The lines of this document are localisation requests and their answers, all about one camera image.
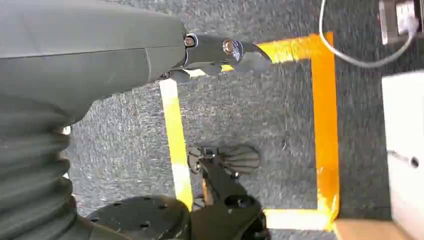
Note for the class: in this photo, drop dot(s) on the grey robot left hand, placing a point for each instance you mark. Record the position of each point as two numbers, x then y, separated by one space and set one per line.
82 49

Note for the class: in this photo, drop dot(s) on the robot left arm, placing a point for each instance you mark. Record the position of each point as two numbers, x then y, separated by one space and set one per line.
30 182

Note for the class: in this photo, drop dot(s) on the black perforated robot disc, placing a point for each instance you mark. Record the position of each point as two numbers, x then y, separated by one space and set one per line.
142 215

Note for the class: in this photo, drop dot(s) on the black robot leg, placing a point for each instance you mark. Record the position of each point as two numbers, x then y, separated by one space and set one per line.
228 212

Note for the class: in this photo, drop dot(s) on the yellow floor tape outline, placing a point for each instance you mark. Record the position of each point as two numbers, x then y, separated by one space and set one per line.
326 132

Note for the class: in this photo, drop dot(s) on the white cabinet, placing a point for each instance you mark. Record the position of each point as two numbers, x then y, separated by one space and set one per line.
404 116

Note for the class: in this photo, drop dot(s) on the pale wooden desk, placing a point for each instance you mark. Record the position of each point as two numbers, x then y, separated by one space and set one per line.
364 231

